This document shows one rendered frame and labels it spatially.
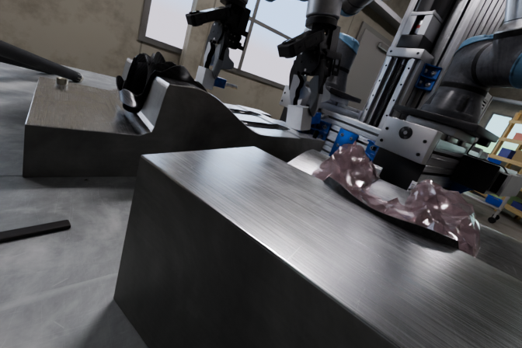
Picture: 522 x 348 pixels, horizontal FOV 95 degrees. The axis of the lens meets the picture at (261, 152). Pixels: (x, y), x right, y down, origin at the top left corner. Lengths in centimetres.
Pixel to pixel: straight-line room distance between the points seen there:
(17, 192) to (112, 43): 227
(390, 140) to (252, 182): 64
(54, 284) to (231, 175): 14
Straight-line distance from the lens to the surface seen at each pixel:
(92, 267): 24
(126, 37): 255
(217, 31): 75
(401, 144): 75
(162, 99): 34
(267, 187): 15
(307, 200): 16
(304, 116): 57
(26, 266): 25
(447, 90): 89
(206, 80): 73
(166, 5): 259
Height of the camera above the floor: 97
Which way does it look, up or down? 15 degrees down
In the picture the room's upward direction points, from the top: 19 degrees clockwise
